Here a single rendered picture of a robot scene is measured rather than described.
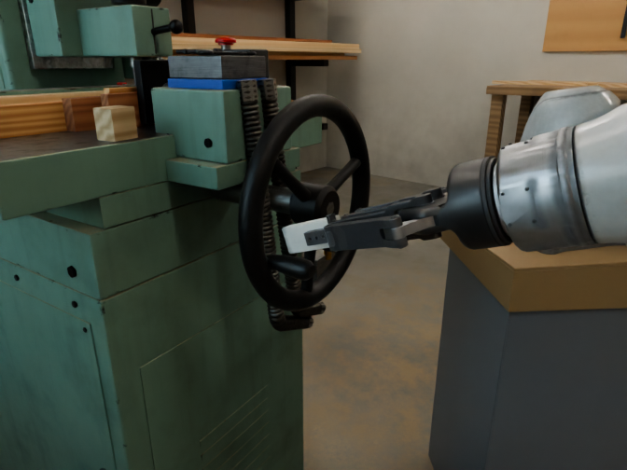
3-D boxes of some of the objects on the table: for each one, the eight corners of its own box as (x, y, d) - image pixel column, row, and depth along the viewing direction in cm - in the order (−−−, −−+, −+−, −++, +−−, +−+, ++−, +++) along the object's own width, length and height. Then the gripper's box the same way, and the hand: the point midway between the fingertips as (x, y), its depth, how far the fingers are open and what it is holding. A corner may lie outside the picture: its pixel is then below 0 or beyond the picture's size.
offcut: (115, 142, 59) (110, 108, 58) (97, 140, 60) (91, 107, 59) (138, 137, 62) (134, 105, 61) (120, 136, 64) (117, 104, 62)
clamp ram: (174, 127, 68) (167, 60, 65) (140, 123, 72) (132, 60, 69) (219, 121, 75) (215, 60, 72) (186, 117, 79) (181, 60, 76)
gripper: (516, 143, 44) (312, 194, 58) (474, 168, 34) (239, 222, 48) (534, 222, 45) (328, 253, 59) (498, 269, 35) (261, 292, 49)
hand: (313, 235), depth 52 cm, fingers closed
